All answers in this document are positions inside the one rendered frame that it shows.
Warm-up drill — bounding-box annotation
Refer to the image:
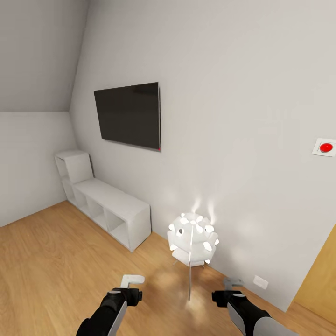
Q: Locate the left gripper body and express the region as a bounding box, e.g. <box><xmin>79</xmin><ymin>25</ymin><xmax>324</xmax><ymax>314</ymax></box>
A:
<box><xmin>112</xmin><ymin>287</ymin><xmax>139</xmax><ymax>306</ymax></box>

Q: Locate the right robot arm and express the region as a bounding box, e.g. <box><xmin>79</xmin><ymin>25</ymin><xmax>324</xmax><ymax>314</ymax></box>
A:
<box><xmin>212</xmin><ymin>277</ymin><xmax>301</xmax><ymax>336</ymax></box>

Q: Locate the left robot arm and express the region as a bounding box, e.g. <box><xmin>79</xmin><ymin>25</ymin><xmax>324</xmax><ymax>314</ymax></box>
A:
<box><xmin>76</xmin><ymin>274</ymin><xmax>145</xmax><ymax>336</ymax></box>

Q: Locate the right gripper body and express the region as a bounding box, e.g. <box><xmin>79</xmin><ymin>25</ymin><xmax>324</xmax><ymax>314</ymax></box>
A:
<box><xmin>215</xmin><ymin>290</ymin><xmax>242</xmax><ymax>308</ymax></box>

